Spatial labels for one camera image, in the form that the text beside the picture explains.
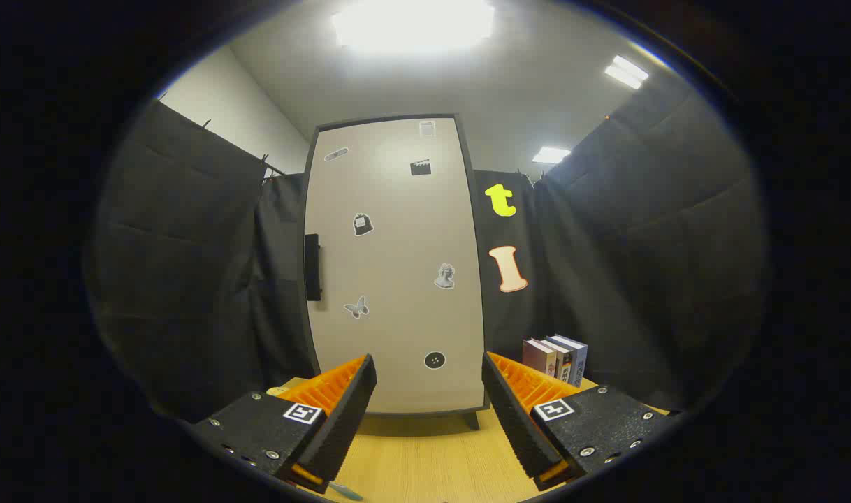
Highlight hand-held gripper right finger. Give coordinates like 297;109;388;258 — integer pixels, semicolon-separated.
481;351;671;492

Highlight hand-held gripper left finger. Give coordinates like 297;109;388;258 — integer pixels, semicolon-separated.
188;353;379;495

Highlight black door handle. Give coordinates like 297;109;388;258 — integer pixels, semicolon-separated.
304;234;322;302

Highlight beige cabinet door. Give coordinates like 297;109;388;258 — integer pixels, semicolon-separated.
303;115;489;418

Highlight dark grey cabinet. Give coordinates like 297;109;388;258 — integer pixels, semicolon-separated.
301;113;490;431

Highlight white spined book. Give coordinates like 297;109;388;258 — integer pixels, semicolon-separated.
541;338;573;384

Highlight grey blue book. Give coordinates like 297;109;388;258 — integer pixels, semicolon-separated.
548;335;588;388

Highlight black backdrop cloth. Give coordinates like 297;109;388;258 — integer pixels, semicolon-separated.
90;70;772;423

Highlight double strip ceiling light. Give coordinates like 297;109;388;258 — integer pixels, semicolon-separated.
604;55;650;90

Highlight large ceiling light panel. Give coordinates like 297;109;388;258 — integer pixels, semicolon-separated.
331;0;496;55

